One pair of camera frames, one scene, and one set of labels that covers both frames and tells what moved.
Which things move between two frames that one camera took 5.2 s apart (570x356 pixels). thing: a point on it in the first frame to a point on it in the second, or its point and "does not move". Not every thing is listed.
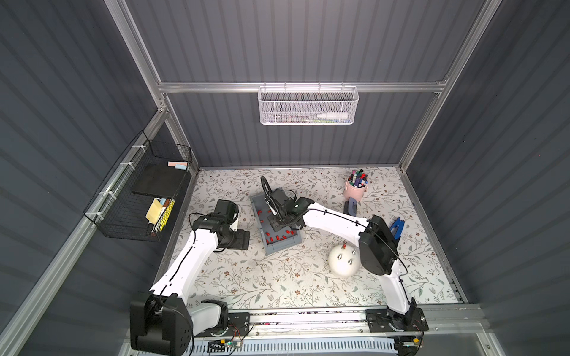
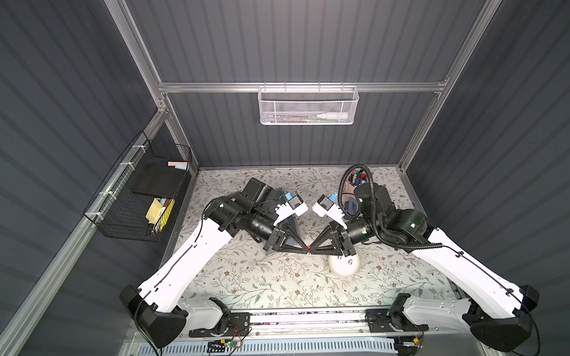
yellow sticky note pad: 154,211 does not move
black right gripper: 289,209 to 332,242
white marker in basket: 333,116 does not move
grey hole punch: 350,207 does not move
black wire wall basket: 136,202 does not move
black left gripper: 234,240 to 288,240
